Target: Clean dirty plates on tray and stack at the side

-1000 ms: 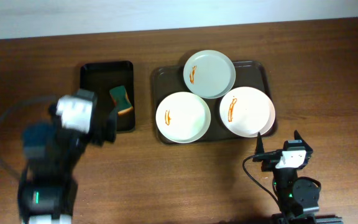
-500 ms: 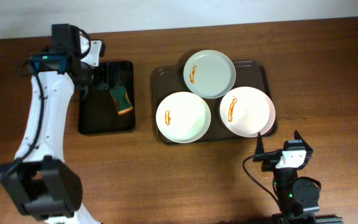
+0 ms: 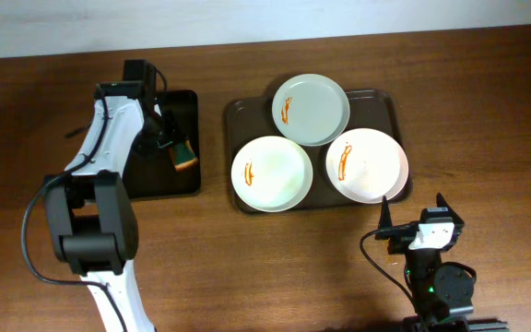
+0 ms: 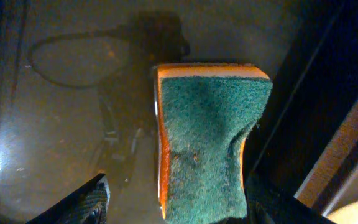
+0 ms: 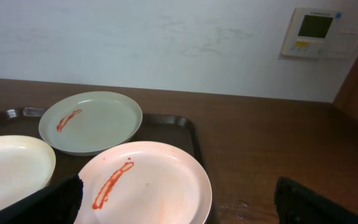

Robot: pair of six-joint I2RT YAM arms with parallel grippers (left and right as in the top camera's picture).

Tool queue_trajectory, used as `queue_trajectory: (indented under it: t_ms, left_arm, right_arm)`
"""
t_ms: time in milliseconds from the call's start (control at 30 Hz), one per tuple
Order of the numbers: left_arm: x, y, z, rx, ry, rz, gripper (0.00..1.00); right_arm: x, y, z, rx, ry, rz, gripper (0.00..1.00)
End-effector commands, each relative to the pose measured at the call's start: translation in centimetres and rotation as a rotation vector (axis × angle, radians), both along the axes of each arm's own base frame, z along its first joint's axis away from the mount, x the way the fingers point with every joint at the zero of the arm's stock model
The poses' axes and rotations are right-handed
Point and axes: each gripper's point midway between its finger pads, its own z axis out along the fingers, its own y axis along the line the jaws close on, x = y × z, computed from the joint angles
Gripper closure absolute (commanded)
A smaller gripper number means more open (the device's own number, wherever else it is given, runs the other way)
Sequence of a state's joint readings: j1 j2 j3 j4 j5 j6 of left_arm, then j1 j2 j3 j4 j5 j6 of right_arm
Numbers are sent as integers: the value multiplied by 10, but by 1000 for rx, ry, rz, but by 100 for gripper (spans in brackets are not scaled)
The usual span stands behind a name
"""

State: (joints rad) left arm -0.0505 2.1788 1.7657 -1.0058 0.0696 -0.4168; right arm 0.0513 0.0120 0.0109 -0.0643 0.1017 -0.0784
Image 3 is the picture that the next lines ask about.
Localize dark brown serving tray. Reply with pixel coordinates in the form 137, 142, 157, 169
224, 89, 404, 210

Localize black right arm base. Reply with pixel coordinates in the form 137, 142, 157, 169
402, 317, 511, 332

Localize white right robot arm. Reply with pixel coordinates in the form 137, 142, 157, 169
375, 194, 477, 326

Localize pinkish white plate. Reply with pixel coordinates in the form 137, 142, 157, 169
324, 128, 409, 204

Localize pale green plate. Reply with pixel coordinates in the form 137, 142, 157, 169
271, 74, 350, 147

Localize cream white plate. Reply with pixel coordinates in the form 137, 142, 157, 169
230, 136, 313, 213

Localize black rectangular water tray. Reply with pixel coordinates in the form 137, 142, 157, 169
123, 89, 201, 200

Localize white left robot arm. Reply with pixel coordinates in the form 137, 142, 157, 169
43, 83, 159, 331

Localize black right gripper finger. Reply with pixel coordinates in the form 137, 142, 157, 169
379, 196, 393, 229
436, 193, 453, 213

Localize green and orange sponge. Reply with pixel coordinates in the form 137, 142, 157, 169
168, 140, 198, 172

